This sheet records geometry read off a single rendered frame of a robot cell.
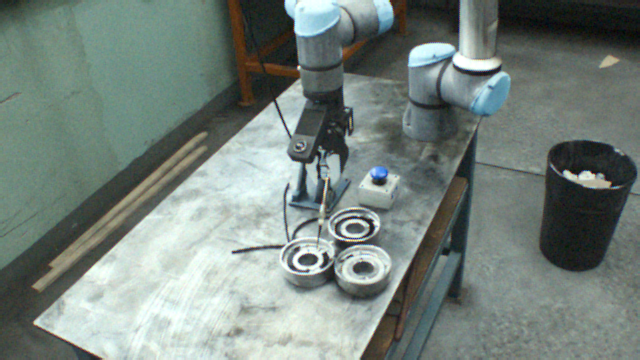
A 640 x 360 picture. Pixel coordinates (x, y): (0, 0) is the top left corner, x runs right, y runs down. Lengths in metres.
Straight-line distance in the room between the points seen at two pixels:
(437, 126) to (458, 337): 0.85
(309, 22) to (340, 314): 0.50
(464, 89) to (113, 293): 0.88
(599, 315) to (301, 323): 1.42
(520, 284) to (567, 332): 0.27
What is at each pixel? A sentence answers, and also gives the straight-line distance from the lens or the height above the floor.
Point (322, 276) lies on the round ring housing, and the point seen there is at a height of 0.83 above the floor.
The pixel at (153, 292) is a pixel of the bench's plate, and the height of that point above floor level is 0.80.
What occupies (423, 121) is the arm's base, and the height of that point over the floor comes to 0.85.
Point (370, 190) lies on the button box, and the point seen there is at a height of 0.84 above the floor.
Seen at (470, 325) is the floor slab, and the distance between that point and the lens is 2.08.
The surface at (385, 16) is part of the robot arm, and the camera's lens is 1.03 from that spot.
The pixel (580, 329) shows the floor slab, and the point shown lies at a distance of 2.15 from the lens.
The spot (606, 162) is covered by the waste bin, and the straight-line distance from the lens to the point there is 2.37.
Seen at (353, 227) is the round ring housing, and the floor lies 0.82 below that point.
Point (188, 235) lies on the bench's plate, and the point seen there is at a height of 0.80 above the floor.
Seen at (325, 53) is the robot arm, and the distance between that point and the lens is 0.95.
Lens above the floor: 1.56
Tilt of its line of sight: 34 degrees down
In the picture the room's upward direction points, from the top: 5 degrees counter-clockwise
